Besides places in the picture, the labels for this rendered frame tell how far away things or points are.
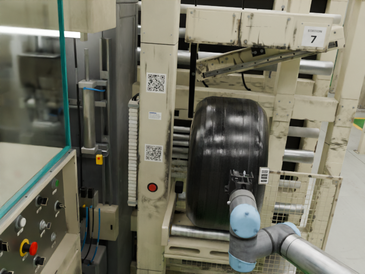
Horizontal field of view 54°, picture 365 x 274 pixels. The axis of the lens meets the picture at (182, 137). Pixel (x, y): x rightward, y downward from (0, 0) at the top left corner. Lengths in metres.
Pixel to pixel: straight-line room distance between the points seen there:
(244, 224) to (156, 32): 0.75
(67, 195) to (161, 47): 0.67
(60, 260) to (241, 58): 1.16
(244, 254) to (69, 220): 0.78
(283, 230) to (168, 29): 0.78
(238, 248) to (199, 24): 0.96
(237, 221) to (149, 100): 0.65
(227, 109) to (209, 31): 0.38
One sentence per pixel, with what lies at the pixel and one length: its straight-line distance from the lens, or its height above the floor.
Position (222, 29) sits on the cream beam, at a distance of 1.59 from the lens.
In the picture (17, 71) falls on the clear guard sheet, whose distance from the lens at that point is 1.04.
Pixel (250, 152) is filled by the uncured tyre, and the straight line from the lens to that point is 1.29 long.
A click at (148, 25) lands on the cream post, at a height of 1.72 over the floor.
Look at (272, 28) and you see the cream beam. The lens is 1.61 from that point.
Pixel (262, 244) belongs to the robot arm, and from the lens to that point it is 1.04.
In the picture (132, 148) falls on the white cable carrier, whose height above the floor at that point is 1.23.
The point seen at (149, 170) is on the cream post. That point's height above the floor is 1.14.
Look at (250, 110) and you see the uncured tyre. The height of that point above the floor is 1.44.
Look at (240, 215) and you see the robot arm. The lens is 0.94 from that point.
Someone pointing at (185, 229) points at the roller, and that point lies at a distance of 1.55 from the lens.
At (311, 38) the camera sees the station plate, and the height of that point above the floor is 1.69.
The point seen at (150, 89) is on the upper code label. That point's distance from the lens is 1.39.
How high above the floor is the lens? 1.82
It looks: 21 degrees down
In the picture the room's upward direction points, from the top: 4 degrees clockwise
